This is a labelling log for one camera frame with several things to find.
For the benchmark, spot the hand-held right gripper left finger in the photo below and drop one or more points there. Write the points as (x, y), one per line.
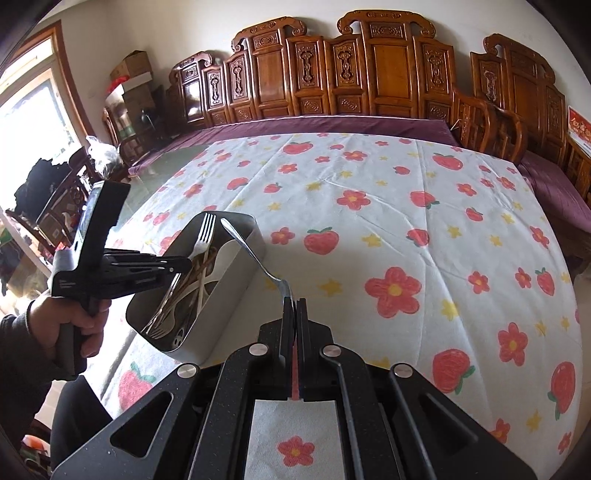
(288, 323)

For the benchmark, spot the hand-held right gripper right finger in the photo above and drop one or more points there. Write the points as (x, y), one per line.
(302, 323)

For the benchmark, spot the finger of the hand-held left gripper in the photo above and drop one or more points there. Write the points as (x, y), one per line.
(147, 262)
(138, 280)

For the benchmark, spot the metal spoon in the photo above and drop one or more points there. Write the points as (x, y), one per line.
(280, 282)

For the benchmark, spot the metal fork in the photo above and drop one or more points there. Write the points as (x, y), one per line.
(159, 331)
(205, 235)

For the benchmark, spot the brown wooden chopstick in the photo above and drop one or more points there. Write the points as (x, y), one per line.
(203, 265)

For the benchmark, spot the metal utensil tray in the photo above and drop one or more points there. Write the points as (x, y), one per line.
(221, 318)

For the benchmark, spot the person's left forearm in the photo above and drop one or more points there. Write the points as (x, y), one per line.
(23, 369)

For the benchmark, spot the person's left hand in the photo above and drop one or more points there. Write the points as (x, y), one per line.
(46, 318)

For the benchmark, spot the wooden chair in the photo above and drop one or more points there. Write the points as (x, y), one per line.
(69, 207)

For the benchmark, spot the black cloth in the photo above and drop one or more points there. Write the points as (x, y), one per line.
(41, 182)

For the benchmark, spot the clear plastic bag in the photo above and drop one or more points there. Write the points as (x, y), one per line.
(104, 154)

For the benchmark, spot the strawberry print tablecloth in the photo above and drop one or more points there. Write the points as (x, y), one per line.
(369, 207)

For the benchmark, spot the person's black pants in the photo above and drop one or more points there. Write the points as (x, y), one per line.
(74, 415)

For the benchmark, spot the cardboard box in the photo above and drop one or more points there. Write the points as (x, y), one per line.
(131, 64)

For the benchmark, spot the wooden framed window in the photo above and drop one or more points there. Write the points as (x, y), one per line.
(60, 55)

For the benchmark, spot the carved wooden bench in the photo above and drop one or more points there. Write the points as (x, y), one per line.
(383, 69)

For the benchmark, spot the purple armchair cushion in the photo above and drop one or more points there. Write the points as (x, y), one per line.
(554, 184)

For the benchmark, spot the wooden side table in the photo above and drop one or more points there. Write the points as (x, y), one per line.
(579, 166)

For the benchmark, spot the carved wooden armchair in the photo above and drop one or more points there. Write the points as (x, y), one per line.
(521, 83)

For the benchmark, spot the red desk calendar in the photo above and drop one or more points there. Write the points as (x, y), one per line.
(579, 127)

